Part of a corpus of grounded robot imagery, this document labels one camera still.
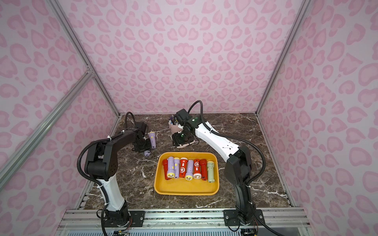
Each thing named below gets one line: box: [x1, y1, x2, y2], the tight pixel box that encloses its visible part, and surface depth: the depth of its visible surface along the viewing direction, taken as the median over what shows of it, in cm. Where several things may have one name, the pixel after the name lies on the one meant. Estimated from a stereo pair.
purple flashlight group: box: [185, 159, 194, 181], surface depth 87 cm
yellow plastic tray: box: [153, 151, 221, 196], surface depth 86 cm
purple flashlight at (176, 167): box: [174, 157, 180, 179], surface depth 88 cm
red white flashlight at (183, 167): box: [179, 157, 189, 178], surface depth 89 cm
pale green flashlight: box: [207, 160, 216, 183], surface depth 88 cm
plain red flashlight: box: [199, 158, 209, 181], surface depth 89 cm
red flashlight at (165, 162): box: [162, 158, 171, 180], surface depth 90 cm
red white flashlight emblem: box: [192, 158, 202, 180], surface depth 88 cm
